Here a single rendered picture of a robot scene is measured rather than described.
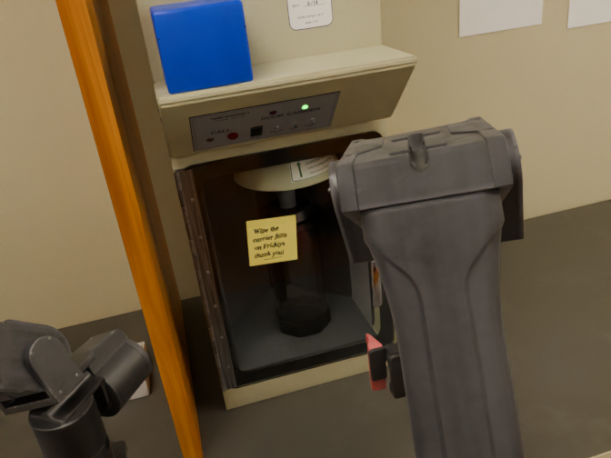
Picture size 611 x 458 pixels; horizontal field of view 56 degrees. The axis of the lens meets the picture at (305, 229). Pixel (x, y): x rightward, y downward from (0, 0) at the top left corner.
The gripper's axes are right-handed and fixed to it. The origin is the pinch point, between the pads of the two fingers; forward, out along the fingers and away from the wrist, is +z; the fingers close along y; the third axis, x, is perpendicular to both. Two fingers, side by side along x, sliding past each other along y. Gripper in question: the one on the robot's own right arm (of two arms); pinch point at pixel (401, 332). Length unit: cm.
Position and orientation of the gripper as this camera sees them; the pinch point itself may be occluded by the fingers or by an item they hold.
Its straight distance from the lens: 84.4
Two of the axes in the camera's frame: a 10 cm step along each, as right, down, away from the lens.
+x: 1.3, 9.1, 4.0
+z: -2.5, -3.6, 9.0
